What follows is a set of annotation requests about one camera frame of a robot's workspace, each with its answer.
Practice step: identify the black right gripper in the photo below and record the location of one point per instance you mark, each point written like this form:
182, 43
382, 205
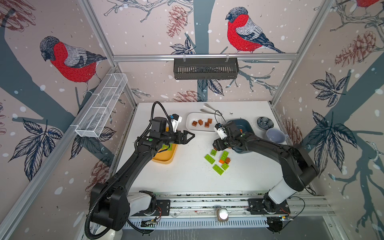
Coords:
219, 144

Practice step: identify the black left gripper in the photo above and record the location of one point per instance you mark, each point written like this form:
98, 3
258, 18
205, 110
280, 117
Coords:
184, 140

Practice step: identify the green 2x2 lego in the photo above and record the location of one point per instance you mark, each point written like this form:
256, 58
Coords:
213, 152
225, 166

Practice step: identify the green 2x2 lego bottom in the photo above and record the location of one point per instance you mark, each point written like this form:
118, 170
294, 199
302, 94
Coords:
225, 166

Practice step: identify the green 2x4 lego bottom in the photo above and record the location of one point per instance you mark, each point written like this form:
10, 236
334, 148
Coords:
218, 169

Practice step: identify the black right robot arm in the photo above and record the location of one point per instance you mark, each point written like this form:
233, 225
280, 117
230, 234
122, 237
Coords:
298, 169

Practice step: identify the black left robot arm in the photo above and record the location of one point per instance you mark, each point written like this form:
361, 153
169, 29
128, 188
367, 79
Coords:
110, 204

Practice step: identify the white plastic bin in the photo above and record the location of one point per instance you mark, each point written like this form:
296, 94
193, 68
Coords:
204, 117

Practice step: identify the yellow plastic bin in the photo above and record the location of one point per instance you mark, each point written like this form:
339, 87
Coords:
165, 157

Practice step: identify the teal plastic bin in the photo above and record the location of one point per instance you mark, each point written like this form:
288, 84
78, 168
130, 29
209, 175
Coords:
243, 129

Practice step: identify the metal tongs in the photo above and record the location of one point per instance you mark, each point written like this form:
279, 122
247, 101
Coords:
210, 110

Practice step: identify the dark patterned ceramic bowl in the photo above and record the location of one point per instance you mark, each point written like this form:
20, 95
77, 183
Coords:
265, 123

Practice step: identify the lavender plastic bowl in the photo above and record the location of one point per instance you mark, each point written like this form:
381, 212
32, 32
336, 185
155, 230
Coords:
276, 136

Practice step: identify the round silver button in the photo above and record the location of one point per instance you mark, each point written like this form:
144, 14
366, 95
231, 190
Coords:
222, 214

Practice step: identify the white bowl bottom left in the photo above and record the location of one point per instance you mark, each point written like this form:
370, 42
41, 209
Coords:
110, 235

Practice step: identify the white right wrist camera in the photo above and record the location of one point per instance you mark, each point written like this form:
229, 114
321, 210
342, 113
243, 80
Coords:
220, 130

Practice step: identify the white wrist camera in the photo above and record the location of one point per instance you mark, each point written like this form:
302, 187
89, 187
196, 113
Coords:
175, 120
220, 130

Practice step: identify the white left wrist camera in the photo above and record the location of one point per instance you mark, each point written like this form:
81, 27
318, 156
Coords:
175, 120

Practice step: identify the black hanging wire basket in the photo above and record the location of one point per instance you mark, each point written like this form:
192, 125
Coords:
206, 69

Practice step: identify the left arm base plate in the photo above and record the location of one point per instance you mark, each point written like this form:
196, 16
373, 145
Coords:
162, 209

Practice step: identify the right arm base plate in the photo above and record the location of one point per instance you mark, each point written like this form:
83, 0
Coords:
258, 206

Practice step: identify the white wire mesh shelf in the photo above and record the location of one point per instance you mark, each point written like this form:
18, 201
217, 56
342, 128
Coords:
99, 112

